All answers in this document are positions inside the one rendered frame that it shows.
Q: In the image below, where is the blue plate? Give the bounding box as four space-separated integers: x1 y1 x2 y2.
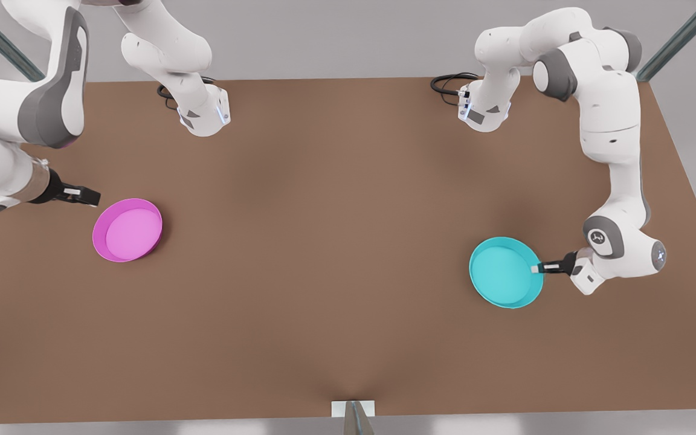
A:
469 236 544 309

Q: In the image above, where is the pink plate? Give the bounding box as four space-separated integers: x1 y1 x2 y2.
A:
92 198 163 263

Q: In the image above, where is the black cable loop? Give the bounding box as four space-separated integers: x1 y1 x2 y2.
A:
431 72 482 103
156 76 216 111

